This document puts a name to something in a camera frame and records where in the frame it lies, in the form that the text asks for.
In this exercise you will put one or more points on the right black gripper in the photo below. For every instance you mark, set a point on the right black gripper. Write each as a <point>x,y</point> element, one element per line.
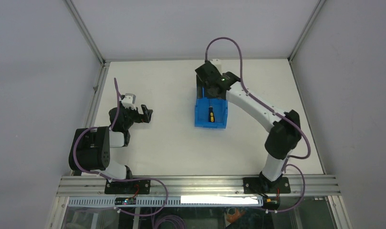
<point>200,86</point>

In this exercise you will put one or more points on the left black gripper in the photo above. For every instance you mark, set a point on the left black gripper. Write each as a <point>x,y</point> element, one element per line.
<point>140,118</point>

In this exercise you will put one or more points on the yellow black handled screwdriver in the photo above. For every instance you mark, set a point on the yellow black handled screwdriver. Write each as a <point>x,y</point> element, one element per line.
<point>211,115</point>

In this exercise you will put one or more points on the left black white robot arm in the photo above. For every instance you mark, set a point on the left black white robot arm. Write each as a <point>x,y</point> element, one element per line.
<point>90,150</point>

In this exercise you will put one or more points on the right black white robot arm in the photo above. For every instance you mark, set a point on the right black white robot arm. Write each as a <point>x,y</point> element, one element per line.
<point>283,128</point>

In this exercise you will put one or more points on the blue plastic bin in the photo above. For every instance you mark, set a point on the blue plastic bin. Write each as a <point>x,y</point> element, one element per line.
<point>201,112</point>

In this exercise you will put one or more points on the orange object under table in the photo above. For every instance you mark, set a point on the orange object under table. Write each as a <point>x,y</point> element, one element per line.
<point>233,214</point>

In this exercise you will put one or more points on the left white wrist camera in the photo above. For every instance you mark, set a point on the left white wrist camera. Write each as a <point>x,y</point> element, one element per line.
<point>128,101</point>

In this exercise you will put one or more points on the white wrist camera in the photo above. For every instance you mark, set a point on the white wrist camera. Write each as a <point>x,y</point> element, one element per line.
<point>128,101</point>
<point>218,64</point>

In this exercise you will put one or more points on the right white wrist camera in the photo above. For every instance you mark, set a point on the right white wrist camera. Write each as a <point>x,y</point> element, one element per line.
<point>218,64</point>

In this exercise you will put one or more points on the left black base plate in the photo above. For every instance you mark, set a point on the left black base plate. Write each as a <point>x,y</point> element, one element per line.
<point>128,188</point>

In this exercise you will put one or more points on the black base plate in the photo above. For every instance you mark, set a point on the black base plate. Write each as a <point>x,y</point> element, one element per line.
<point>254,185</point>
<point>128,188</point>

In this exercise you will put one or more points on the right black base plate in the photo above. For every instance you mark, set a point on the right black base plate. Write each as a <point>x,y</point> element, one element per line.
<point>254,185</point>

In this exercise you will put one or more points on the aluminium front rail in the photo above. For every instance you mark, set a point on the aluminium front rail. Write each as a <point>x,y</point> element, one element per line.
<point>309,185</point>

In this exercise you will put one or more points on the slotted grey cable duct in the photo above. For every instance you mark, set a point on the slotted grey cable duct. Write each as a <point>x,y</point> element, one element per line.
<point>182,201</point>

